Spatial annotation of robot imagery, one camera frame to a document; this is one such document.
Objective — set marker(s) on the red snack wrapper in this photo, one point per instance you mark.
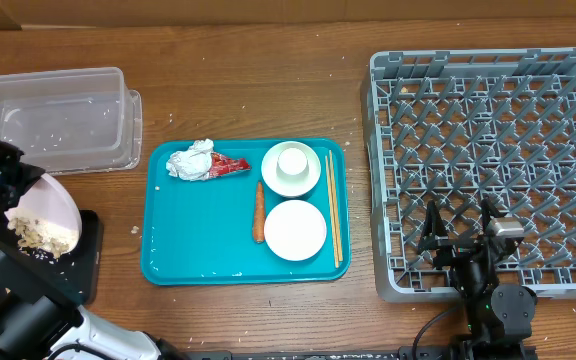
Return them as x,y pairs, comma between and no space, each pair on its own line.
223,165

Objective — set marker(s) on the left wooden chopstick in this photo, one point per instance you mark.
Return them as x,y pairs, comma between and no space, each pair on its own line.
332,212

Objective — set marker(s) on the black waste tray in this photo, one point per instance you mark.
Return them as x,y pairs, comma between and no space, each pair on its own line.
79,267

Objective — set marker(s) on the white paper napkin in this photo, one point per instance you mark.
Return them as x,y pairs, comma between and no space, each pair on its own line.
192,164

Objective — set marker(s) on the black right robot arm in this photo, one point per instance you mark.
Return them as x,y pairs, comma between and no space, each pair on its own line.
499,314

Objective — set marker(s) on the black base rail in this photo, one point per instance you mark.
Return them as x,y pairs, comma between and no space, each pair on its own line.
403,353

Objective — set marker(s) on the orange carrot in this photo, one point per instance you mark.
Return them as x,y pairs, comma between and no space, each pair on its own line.
259,214

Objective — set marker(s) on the large pink plate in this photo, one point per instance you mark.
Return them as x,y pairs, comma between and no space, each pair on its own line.
49,200

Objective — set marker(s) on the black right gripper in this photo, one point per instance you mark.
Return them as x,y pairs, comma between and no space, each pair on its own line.
434,236

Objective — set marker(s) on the white upside-down cup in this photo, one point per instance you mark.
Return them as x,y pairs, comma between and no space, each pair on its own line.
292,162

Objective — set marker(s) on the brown cardboard backdrop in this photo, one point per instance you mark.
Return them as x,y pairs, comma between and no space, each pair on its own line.
15,14

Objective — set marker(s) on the clear plastic bin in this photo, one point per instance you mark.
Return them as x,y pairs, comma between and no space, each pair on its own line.
72,121

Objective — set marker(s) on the grey plastic dish rack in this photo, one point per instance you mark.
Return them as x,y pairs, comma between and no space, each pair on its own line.
455,127

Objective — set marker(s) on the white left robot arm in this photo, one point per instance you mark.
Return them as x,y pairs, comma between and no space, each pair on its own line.
42,317

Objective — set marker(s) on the rice and peanut scraps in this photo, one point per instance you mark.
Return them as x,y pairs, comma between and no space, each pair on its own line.
40,234

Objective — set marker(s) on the pale green bowl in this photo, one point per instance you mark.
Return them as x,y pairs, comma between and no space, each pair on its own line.
290,187

